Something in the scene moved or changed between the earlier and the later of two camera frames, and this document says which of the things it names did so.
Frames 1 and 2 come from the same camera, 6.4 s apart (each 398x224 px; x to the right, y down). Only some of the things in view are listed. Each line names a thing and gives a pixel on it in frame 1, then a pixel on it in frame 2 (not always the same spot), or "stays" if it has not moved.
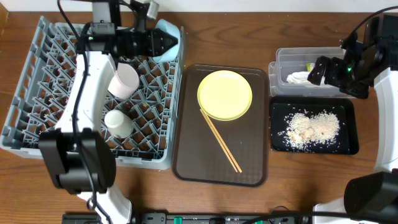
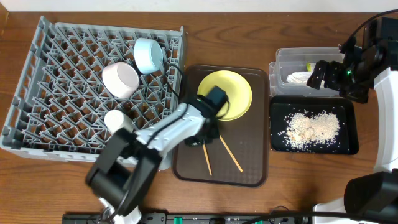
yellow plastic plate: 224,95 stays
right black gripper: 334,65 stays
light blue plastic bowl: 171,29 → 148,55
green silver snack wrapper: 310,66 stays
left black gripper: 152,41 → 214,135
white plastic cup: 118,123 stays
